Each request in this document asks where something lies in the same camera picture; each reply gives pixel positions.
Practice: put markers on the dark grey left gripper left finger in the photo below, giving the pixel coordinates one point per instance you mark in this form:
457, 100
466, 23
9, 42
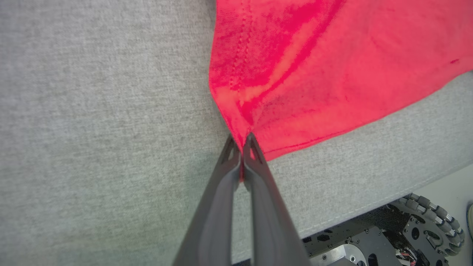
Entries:
218, 207

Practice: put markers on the grey roller omni wheel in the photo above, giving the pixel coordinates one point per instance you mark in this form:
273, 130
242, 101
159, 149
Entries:
432, 212

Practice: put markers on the red basketball jersey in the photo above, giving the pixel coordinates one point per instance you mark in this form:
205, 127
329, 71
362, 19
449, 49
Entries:
332, 66

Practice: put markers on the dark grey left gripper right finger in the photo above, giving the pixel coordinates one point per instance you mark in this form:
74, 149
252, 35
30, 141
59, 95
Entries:
269, 214

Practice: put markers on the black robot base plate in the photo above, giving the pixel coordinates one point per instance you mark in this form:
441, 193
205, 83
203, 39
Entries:
354, 236

